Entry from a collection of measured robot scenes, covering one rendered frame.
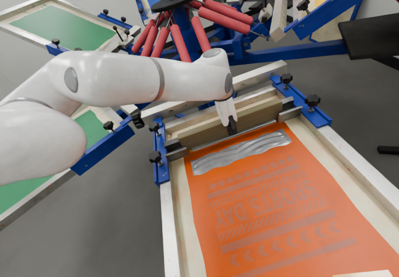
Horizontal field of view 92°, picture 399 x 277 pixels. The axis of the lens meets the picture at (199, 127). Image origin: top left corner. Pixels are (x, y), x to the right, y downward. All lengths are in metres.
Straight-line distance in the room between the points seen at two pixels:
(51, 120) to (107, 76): 0.09
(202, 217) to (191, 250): 0.09
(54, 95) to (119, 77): 0.13
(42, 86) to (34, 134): 0.15
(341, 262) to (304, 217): 0.10
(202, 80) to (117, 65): 0.16
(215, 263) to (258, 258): 0.11
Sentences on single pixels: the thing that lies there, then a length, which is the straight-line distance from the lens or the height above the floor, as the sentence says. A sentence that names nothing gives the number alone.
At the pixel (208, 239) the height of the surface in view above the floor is 0.96.
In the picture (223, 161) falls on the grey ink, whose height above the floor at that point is 0.96.
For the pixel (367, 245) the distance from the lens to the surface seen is 0.62.
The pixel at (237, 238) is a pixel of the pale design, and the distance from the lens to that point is 0.59.
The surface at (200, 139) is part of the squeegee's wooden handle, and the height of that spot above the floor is 1.02.
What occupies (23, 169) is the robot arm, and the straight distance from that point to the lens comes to 0.27.
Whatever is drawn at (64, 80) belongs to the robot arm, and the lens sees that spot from 0.34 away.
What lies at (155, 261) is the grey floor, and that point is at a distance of 1.73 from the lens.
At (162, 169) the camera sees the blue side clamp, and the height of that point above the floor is 1.00.
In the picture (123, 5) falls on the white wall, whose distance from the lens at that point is 4.71.
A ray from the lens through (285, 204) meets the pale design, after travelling 0.61.
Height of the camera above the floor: 1.52
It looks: 42 degrees down
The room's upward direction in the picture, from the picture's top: 22 degrees counter-clockwise
